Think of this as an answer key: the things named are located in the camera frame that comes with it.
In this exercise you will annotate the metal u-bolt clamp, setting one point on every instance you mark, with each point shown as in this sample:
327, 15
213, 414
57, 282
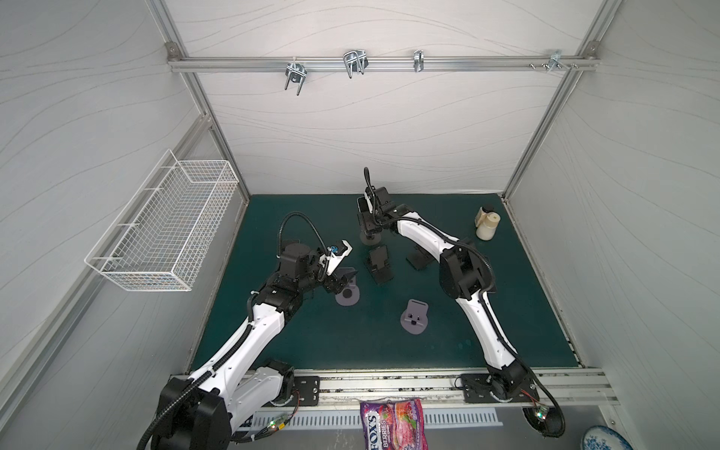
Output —
295, 73
355, 61

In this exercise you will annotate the metal clamp small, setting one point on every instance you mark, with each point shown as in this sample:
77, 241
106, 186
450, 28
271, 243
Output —
419, 61

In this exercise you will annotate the blue white ceramic plate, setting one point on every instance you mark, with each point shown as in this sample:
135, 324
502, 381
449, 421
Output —
603, 438

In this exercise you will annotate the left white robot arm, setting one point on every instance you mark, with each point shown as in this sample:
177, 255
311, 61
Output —
205, 409

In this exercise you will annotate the aluminium top crossbar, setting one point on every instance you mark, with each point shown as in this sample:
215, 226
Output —
328, 64

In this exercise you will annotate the white salt shaker beige cap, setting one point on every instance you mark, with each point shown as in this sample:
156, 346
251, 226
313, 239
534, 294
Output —
487, 226

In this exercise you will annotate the black round stand back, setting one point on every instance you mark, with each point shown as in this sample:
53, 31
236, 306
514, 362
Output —
370, 238

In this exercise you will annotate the metal U-bolt clamp left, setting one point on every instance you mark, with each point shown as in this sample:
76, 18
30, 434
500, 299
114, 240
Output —
295, 73

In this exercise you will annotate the metal U-bolt clamp middle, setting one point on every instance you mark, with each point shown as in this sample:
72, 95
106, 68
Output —
355, 61

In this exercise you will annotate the grey round stand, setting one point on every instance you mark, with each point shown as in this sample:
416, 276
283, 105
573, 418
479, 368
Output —
414, 319
349, 296

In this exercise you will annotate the white wire basket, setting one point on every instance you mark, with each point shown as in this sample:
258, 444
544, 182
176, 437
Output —
159, 240

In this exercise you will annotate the grey round stand front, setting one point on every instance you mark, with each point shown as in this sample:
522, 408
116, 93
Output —
414, 319

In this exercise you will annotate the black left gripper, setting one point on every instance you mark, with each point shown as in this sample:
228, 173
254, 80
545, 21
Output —
337, 284

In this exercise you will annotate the grey round stand left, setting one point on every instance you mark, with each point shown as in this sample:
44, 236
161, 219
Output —
349, 296

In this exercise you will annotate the pink Fox's candy bag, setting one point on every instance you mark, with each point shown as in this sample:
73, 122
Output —
394, 425

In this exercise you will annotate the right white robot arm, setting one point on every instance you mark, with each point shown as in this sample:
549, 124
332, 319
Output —
465, 276

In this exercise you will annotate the metal bracket right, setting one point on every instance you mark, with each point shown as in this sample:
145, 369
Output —
555, 62

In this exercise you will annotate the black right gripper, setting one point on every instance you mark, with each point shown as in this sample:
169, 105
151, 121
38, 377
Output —
368, 222

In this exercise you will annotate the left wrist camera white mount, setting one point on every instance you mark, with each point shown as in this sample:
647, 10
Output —
336, 253

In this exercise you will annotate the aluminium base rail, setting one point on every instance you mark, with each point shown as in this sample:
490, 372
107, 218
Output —
444, 388

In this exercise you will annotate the black phone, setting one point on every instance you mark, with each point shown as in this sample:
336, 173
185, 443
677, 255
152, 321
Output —
364, 207

